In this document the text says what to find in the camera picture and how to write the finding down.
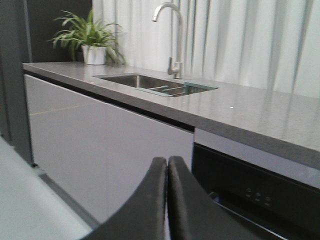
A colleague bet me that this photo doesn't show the grey steel drying rack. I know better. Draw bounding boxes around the grey steel drying rack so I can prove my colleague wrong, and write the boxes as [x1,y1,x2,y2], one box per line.
[136,82,218,98]

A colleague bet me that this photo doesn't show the white cabinet front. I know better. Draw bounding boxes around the white cabinet front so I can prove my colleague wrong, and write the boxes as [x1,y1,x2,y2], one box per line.
[24,75,194,222]

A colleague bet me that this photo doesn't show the green potted plant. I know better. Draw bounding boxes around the green potted plant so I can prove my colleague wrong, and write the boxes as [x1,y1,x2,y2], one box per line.
[48,9,126,66]

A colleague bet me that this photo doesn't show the stainless steel sink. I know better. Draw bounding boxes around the stainless steel sink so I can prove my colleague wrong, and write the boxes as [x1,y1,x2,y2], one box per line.
[96,73,201,89]

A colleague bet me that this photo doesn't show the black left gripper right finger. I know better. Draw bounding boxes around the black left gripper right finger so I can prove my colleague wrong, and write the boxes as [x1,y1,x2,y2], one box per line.
[167,156,265,240]

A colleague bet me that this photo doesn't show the white plant pot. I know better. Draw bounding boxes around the white plant pot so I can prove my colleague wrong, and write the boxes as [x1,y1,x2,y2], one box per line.
[81,45,107,65]

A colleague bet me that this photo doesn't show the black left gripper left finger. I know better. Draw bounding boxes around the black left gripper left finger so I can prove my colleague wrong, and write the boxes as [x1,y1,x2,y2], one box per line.
[86,157,167,240]

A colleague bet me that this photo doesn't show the white pleated curtain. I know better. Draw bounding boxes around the white pleated curtain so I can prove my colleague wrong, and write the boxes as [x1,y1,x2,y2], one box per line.
[92,0,320,98]

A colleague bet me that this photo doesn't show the steel gooseneck faucet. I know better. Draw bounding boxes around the steel gooseneck faucet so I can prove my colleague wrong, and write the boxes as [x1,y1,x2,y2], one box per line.
[151,2,185,80]

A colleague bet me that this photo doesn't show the black dishwasher panel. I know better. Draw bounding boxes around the black dishwasher panel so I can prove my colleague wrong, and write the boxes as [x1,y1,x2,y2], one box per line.
[191,143,320,240]

